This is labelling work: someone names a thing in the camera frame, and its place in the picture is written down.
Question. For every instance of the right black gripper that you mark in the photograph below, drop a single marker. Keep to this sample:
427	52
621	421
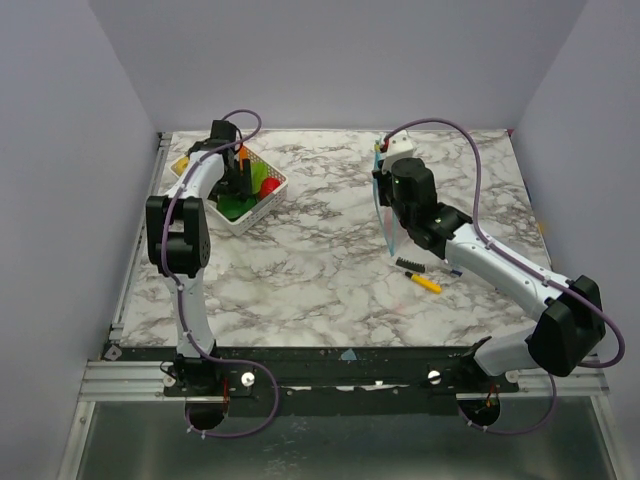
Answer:
379	181

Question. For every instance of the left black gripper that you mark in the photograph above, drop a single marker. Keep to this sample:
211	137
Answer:
242	184

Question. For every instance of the clear zip top bag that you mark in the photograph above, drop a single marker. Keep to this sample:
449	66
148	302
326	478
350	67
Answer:
385	216

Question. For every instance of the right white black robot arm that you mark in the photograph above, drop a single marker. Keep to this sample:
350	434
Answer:
566	329

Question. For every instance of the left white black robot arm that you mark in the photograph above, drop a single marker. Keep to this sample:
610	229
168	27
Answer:
179	245

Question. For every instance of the green toy leaf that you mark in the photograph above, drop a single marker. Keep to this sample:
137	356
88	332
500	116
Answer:
259	173
233	207

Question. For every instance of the white plastic basket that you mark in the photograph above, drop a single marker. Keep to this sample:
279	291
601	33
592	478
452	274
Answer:
260	210

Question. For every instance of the yellow toy pear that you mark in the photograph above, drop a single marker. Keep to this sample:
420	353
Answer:
180	165

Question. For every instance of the black comb strip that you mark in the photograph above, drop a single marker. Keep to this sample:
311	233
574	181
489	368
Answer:
410	265

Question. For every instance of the small blue tipped pen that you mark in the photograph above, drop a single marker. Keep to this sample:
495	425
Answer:
452	271

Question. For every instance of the yellow black utility knife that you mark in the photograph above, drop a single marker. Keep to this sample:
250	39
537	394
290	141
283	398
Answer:
424	282

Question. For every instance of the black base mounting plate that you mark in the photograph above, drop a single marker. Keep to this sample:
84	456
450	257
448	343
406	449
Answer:
316	381

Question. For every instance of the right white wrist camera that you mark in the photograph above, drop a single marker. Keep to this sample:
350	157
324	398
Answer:
398	147

